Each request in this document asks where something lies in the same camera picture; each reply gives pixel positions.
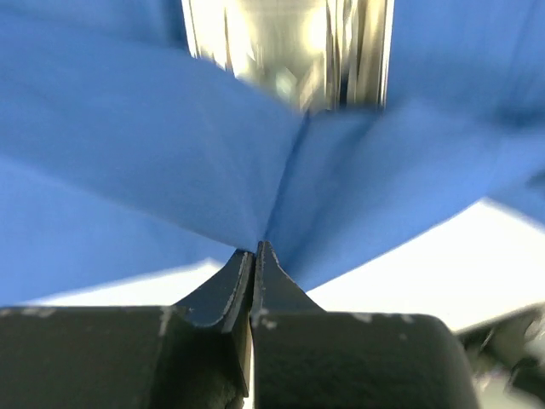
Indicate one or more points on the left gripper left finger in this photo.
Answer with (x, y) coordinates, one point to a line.
(192, 354)

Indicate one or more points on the blue surgical cloth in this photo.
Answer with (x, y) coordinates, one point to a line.
(122, 155)

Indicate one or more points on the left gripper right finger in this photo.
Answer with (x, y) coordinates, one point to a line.
(306, 357)

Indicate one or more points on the stainless steel instrument tray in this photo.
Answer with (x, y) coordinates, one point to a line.
(313, 54)

